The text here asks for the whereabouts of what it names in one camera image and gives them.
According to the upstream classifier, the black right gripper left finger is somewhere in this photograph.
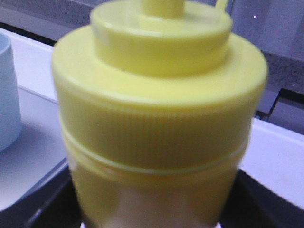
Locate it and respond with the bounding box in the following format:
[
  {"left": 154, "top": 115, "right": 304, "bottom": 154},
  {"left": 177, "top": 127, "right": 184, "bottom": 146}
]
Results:
[{"left": 0, "top": 168, "right": 82, "bottom": 228}]

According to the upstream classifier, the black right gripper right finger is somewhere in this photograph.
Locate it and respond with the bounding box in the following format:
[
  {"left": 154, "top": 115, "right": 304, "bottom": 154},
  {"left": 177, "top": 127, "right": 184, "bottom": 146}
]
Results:
[{"left": 219, "top": 170, "right": 304, "bottom": 228}]

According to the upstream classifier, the light blue plastic cup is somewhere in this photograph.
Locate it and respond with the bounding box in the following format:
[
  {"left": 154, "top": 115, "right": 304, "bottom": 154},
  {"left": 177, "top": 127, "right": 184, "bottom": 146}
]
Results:
[{"left": 0, "top": 33, "right": 22, "bottom": 151}]

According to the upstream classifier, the yellow squeeze bottle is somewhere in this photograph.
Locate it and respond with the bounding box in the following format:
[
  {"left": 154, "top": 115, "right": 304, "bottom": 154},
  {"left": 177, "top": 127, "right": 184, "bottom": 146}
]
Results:
[{"left": 52, "top": 0, "right": 268, "bottom": 228}]

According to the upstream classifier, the silver electronic kitchen scale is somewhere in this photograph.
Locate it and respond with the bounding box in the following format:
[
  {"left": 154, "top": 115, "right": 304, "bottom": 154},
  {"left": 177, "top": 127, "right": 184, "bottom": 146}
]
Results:
[{"left": 0, "top": 88, "right": 67, "bottom": 211}]

